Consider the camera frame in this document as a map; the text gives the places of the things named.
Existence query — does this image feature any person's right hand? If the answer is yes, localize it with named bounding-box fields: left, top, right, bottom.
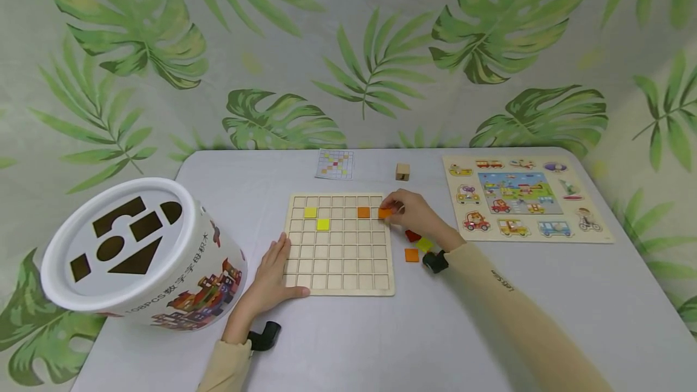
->
left=379, top=189, right=467, bottom=253

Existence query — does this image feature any person's left hand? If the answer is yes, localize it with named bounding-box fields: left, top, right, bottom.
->
left=221, top=232, right=311, bottom=345

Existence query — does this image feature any wooden grid board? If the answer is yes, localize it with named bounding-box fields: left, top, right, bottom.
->
left=283, top=192, right=396, bottom=297

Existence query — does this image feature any person's left forearm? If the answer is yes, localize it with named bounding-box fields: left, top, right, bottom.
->
left=196, top=339, right=255, bottom=392

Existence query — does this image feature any person's right forearm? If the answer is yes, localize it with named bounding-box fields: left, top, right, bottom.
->
left=436, top=242, right=616, bottom=392

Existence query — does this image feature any black wrist band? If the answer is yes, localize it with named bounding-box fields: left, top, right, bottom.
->
left=247, top=321, right=283, bottom=353
left=421, top=250, right=451, bottom=275

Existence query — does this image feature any grid pattern card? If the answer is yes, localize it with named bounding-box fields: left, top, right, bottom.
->
left=315, top=149, right=355, bottom=180

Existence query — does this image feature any white printed toy bucket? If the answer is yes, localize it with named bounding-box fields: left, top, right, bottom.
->
left=100, top=201, right=249, bottom=333

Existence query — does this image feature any vehicle puzzle board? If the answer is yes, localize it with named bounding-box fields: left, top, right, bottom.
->
left=442, top=155, right=615, bottom=244

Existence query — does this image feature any white lid with shape holes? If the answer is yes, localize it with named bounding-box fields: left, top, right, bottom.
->
left=40, top=177, right=196, bottom=313

